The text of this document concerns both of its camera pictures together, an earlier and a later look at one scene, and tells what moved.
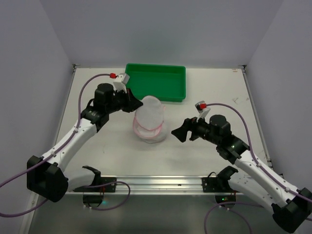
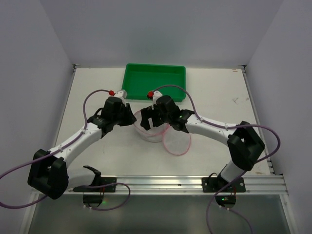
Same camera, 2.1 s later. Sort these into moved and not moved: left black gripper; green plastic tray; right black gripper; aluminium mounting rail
Moved: left black gripper; right black gripper
Not moved: green plastic tray; aluminium mounting rail
